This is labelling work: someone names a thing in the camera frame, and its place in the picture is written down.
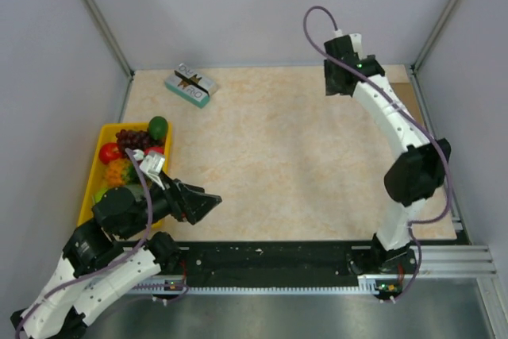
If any dark purple grape bunch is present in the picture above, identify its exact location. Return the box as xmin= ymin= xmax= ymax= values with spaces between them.
xmin=115 ymin=129 xmax=152 ymax=153

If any grey slotted cable duct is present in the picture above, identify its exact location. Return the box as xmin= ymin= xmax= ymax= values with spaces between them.
xmin=129 ymin=275 xmax=395 ymax=295

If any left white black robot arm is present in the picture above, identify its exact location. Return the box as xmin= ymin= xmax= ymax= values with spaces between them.
xmin=11 ymin=176 xmax=222 ymax=338

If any orange bumpy fruit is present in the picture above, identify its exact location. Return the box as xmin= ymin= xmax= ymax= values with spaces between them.
xmin=103 ymin=158 xmax=133 ymax=187

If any green avocado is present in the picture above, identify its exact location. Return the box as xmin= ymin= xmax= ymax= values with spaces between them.
xmin=148 ymin=116 xmax=168 ymax=140

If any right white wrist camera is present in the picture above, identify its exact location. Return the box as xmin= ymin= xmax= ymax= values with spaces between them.
xmin=334 ymin=29 xmax=365 ymax=58

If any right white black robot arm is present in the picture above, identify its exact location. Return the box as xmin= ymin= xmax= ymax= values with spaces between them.
xmin=324 ymin=32 xmax=451 ymax=272

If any yellow plastic tray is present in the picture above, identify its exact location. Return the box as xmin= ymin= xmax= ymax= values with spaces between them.
xmin=78 ymin=122 xmax=171 ymax=225

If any brown cardboard box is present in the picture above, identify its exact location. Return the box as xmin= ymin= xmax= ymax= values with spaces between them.
xmin=391 ymin=83 xmax=419 ymax=118

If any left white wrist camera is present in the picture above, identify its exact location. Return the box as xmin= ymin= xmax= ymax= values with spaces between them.
xmin=129 ymin=149 xmax=166 ymax=190

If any red tomato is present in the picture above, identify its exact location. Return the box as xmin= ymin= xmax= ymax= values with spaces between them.
xmin=144 ymin=146 xmax=164 ymax=156

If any green lime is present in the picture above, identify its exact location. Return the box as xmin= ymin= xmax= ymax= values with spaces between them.
xmin=92 ymin=187 xmax=108 ymax=203

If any white teal printed carton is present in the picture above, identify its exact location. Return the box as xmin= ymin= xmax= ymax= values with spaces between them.
xmin=164 ymin=63 xmax=219 ymax=109

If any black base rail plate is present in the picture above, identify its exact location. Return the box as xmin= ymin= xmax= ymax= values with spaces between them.
xmin=118 ymin=239 xmax=421 ymax=288

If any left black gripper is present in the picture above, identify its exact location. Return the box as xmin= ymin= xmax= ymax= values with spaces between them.
xmin=120 ymin=169 xmax=222 ymax=239

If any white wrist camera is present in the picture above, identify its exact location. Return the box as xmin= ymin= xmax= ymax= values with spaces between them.
xmin=129 ymin=149 xmax=166 ymax=190
xmin=334 ymin=29 xmax=365 ymax=58

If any red apple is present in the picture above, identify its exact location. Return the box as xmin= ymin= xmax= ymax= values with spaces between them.
xmin=98 ymin=142 xmax=122 ymax=164

